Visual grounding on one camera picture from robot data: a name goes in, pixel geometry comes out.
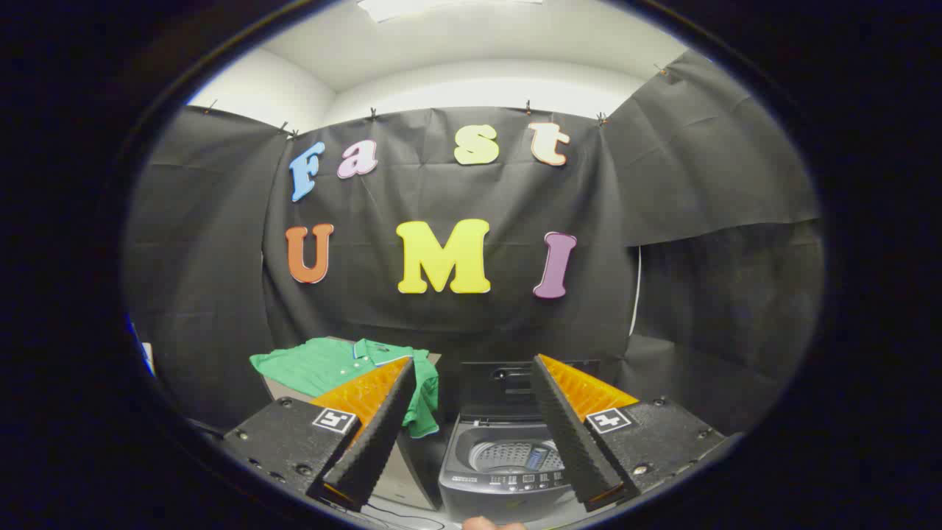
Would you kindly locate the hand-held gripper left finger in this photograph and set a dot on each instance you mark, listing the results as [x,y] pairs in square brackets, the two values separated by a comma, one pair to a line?
[372,442]

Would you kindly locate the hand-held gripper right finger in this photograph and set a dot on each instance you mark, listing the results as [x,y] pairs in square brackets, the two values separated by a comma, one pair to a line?
[570,442]

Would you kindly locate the green polo shirt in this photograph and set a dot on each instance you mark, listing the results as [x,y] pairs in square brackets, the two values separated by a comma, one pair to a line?
[324,364]

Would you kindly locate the grey washing machine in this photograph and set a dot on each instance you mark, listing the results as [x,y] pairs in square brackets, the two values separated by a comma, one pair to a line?
[471,489]

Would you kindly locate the grey table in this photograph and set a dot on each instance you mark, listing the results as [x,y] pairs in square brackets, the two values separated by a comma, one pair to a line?
[405,471]

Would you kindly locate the black backdrop cloth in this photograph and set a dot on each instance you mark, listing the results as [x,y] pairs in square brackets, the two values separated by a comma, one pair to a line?
[441,199]

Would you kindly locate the ceiling light panel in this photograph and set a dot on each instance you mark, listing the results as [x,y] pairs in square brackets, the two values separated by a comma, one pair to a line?
[412,6]

